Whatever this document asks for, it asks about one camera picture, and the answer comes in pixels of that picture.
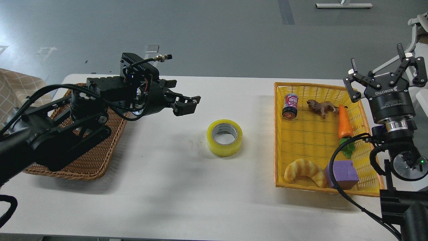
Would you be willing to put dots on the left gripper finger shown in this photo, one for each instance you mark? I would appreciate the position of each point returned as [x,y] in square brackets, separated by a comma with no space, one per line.
[180,104]
[163,84]

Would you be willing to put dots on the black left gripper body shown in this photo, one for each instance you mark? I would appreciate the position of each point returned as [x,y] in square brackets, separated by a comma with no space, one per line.
[154,100]

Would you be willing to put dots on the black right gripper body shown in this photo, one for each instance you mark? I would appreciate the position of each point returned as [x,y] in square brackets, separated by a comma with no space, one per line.
[390,102]

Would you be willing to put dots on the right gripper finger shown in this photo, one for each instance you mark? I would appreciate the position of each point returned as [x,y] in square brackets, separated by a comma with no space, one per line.
[420,80]
[367,81]

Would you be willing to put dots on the yellow tape roll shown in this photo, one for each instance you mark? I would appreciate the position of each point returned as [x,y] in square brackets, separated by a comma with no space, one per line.
[224,137]

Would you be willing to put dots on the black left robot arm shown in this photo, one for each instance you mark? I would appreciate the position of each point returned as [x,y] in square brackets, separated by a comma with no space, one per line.
[61,122]

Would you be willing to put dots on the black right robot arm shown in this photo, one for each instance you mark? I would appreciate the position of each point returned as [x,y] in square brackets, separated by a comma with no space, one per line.
[403,213]

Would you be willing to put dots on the white office chair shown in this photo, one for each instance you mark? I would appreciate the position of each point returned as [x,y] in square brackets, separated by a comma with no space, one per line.
[417,47]

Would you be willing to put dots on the brown toy lion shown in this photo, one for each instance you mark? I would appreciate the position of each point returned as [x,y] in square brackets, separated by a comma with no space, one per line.
[321,107]

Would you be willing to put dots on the orange toy carrot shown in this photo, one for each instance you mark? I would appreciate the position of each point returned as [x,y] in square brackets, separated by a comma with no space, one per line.
[345,131]

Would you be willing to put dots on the yellow plastic basket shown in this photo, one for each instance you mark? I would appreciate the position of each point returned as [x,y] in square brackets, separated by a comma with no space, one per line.
[309,136]

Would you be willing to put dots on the small red drink can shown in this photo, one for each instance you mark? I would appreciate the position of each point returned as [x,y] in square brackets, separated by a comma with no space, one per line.
[290,106]

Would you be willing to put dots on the purple foam block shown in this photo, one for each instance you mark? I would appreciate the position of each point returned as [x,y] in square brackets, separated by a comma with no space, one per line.
[345,174]

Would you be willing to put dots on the brown wicker basket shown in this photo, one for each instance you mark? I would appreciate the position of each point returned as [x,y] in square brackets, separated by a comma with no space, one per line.
[92,164]

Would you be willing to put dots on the toy croissant bread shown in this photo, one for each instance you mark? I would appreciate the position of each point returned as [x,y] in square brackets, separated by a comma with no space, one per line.
[307,168]

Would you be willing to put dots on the white stand base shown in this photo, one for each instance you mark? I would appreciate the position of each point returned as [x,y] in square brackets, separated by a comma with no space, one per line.
[343,4]

